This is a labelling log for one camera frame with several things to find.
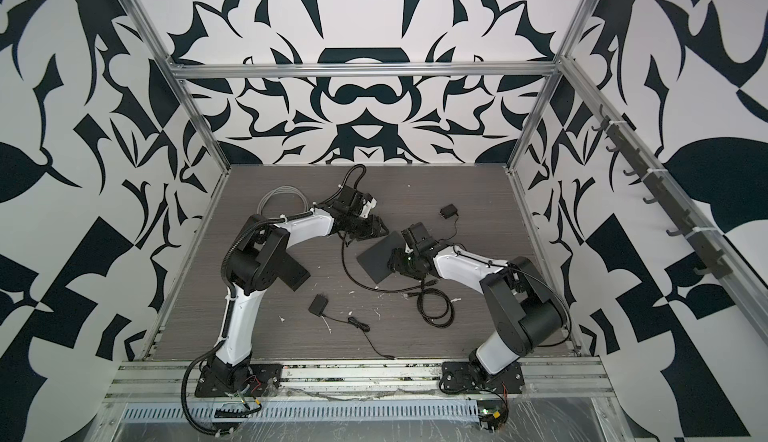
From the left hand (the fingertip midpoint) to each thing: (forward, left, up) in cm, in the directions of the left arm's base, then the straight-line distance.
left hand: (387, 228), depth 98 cm
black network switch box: (-9, +4, -4) cm, 11 cm away
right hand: (-12, -2, 0) cm, 12 cm away
